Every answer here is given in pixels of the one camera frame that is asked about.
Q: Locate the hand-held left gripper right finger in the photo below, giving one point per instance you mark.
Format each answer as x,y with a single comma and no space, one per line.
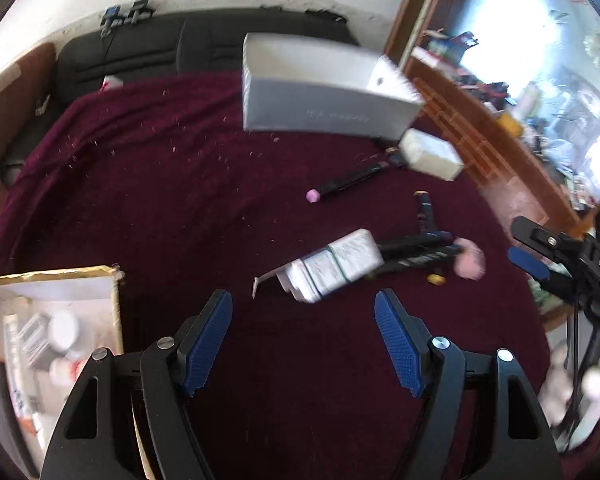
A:
397,345

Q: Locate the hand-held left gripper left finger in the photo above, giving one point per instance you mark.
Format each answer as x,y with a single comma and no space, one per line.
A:
207,345

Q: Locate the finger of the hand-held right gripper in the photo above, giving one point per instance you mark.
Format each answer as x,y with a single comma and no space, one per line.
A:
530,262
542,235

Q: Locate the white box with gold rim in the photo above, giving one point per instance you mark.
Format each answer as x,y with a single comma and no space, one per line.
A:
10,305

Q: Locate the person's right hand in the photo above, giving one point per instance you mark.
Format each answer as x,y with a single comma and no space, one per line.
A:
597,382

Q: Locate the pink soft object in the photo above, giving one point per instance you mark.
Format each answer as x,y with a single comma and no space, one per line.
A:
469,260

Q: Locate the small yellow black object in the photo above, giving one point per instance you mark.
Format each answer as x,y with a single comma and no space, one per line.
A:
436,278

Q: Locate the plain black pen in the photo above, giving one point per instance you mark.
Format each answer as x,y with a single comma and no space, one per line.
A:
415,242

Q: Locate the black pen with orange tip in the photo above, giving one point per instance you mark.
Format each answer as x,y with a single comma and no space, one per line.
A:
424,210

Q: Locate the pile of assorted clutter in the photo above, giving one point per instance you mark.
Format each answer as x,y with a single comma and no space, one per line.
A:
545,100

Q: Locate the small plain white box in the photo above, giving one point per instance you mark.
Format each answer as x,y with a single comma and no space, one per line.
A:
430,155

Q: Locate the maroon blanket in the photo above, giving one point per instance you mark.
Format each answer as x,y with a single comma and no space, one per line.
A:
180,200

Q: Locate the black marker with pink cap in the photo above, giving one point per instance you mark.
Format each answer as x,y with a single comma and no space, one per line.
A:
345,182

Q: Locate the grey open cardboard box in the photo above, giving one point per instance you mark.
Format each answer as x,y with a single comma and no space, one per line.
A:
325,90

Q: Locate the small white red packet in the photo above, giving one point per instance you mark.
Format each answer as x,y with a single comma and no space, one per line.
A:
112,83

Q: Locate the black seat cushion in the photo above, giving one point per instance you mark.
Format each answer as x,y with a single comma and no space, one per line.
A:
130,60

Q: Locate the brown wooden board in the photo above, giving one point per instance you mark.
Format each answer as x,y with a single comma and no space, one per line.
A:
10,80

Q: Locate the black blue clamp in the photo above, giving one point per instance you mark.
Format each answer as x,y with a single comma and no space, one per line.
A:
111,19
140,10

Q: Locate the brown wooden cabinet frame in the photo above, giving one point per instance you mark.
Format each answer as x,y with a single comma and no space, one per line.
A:
480,150

